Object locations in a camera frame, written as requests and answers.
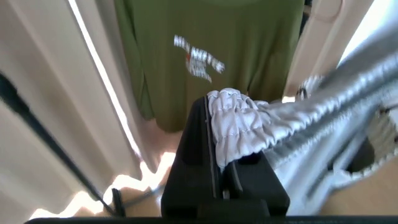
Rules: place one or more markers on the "green long-sleeved shirt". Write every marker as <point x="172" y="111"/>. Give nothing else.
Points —
<point x="248" y="31"/>

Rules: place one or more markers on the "pale grey garment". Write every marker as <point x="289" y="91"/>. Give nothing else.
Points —
<point x="242" y="124"/>

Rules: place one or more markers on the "black clothes rack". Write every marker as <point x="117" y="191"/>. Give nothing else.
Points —
<point x="46" y="137"/>

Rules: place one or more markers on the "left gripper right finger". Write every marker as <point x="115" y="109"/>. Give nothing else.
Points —
<point x="258" y="186"/>

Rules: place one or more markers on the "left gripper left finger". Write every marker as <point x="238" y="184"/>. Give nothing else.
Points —
<point x="192" y="180"/>

